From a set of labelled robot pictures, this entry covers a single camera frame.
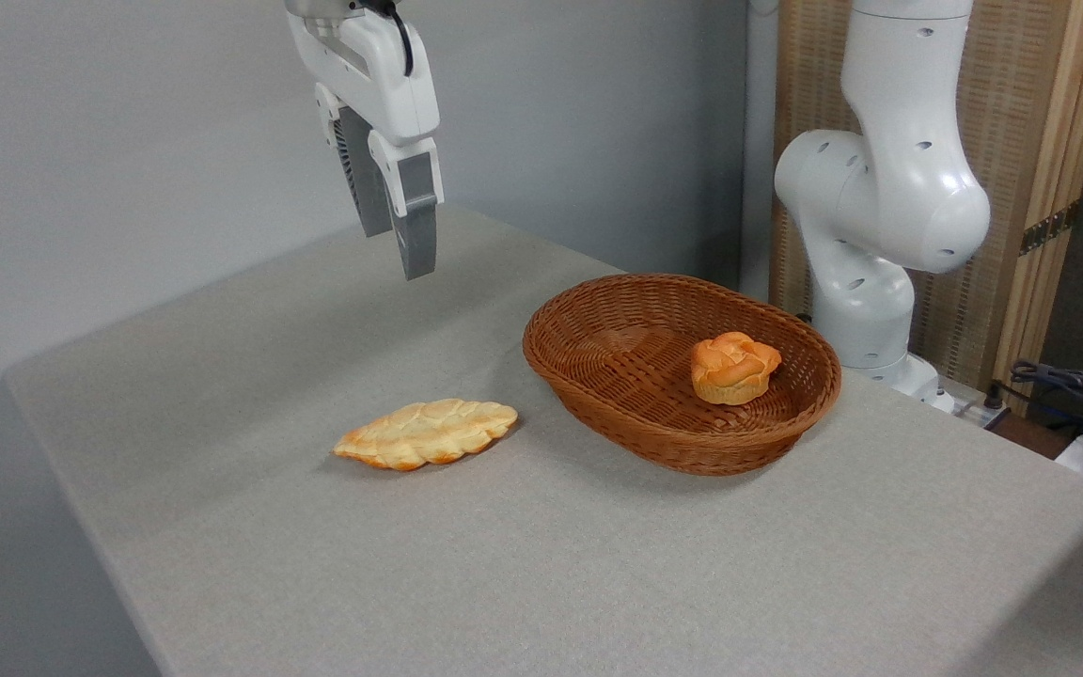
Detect brown oval wicker basket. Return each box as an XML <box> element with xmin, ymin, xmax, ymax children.
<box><xmin>522</xmin><ymin>273</ymin><xmax>843</xmax><ymax>478</ymax></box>

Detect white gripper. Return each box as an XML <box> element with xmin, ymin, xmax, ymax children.
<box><xmin>286</xmin><ymin>0</ymin><xmax>445</xmax><ymax>282</ymax></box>

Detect wooden woven folding screen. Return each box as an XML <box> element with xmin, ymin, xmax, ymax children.
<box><xmin>771</xmin><ymin>0</ymin><xmax>1083</xmax><ymax>417</ymax></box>

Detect bundle of dark cables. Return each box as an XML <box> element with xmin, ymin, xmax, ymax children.
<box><xmin>991</xmin><ymin>360</ymin><xmax>1083</xmax><ymax>426</ymax></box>

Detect flat braided bread loaf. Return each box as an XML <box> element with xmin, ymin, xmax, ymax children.
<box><xmin>332</xmin><ymin>398</ymin><xmax>520</xmax><ymax>473</ymax></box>

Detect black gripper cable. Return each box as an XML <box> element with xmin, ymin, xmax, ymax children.
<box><xmin>357</xmin><ymin>0</ymin><xmax>415</xmax><ymax>78</ymax></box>

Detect brass screen hinge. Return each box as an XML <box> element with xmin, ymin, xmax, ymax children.
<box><xmin>1018</xmin><ymin>201</ymin><xmax>1080</xmax><ymax>258</ymax></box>

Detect round orange bread roll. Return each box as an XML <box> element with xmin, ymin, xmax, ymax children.
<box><xmin>690</xmin><ymin>331</ymin><xmax>784</xmax><ymax>407</ymax></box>

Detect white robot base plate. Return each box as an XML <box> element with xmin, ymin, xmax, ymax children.
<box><xmin>918</xmin><ymin>374</ymin><xmax>1014</xmax><ymax>432</ymax></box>

